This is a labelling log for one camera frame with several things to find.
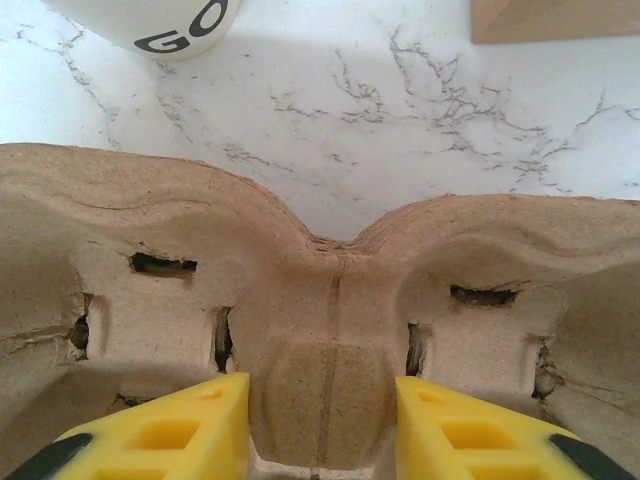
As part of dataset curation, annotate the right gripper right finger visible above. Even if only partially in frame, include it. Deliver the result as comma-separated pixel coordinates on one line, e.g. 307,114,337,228
394,375,640,480

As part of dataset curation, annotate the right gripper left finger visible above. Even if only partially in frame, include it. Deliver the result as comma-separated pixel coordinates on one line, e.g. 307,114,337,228
0,372,251,480

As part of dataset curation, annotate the brown cardboard cup carrier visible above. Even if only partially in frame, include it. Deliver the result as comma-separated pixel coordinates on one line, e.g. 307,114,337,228
0,142,640,480

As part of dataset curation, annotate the stack of white paper cups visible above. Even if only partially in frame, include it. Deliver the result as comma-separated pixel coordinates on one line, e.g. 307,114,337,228
42,0,245,62

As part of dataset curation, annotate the brown napkin tray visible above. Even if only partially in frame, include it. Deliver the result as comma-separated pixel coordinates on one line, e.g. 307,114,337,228
471,0,640,45

